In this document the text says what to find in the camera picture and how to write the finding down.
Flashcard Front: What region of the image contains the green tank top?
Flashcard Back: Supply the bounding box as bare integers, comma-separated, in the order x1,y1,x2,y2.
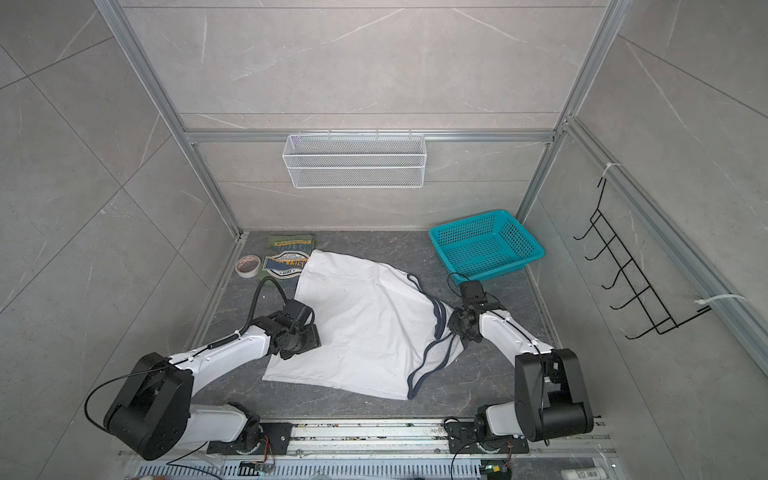
257,234,315,281

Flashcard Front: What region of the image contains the teal plastic basket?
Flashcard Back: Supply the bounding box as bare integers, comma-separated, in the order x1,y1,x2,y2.
429,210,545,285

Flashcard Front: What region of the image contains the white navy tank top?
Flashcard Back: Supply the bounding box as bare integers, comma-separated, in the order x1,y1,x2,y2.
263,249,464,401

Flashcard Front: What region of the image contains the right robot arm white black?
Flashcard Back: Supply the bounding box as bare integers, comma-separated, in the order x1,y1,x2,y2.
448,280,594,442

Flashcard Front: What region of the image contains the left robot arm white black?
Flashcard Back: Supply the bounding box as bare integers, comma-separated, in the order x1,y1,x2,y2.
102,299,321,460

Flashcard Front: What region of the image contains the tape roll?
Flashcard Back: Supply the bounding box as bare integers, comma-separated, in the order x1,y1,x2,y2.
234,255,261,278

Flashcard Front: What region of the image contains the white bottle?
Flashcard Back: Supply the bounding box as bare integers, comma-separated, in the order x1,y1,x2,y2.
560,467,608,480

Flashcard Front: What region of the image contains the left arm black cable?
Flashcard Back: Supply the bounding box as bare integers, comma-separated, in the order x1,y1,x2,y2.
236,275,290,337

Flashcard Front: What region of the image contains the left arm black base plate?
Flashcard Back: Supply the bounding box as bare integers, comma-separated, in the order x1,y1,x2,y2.
206,422,293,455

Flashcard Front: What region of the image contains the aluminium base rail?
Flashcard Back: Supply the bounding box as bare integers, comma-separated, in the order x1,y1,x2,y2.
119,418,625,480

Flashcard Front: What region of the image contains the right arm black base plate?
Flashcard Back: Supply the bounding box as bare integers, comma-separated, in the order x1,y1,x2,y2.
442,417,530,455

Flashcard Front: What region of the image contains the white wire mesh shelf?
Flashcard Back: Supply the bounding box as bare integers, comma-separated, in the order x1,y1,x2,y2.
282,133,427,189

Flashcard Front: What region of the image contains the black wire hook rack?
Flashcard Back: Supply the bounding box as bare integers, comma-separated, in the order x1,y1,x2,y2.
573,178,712,341

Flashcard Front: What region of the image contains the white cable tie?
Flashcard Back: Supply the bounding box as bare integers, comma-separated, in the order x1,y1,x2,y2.
694,293,747,306

